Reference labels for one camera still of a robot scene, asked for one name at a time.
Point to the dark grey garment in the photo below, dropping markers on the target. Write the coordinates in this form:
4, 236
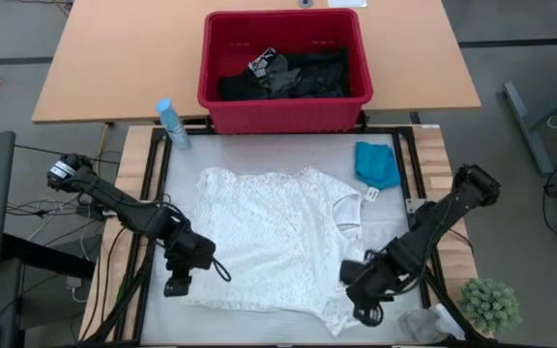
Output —
281, 79

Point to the light blue air freshener bottle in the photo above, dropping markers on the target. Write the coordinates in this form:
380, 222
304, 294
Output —
169, 121

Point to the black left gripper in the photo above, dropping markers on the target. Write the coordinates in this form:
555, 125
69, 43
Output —
189, 253

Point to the red plastic laundry basket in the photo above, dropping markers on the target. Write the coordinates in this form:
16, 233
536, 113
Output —
283, 118

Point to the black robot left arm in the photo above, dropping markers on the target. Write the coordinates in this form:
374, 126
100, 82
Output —
114, 198

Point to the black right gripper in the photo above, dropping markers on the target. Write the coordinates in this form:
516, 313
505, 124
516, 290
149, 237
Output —
380, 278

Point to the blue garment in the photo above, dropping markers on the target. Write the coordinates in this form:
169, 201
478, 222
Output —
377, 164

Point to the grey metal table leg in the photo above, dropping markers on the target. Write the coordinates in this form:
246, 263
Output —
525, 125

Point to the grey desk grommet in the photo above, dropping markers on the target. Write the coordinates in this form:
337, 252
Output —
305, 3

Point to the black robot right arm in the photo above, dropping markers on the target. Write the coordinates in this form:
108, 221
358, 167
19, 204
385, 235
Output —
452, 208

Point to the light wood side board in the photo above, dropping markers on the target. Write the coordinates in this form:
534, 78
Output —
133, 150
440, 164

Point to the white power adapter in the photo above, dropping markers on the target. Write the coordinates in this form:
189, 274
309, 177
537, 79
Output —
73, 282

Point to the white lace garment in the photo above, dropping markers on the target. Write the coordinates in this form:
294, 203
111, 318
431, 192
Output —
278, 232

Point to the black white patterned garment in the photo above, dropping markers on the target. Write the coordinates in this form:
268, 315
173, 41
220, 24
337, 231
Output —
261, 63

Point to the white flat device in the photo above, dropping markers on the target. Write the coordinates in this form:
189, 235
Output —
346, 3

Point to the clear plastic spray bottle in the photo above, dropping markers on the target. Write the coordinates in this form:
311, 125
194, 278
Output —
423, 328

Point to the tan wooden desk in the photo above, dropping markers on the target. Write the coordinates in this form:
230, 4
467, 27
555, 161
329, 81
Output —
114, 58

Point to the green artificial plant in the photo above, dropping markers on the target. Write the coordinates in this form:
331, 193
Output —
489, 307

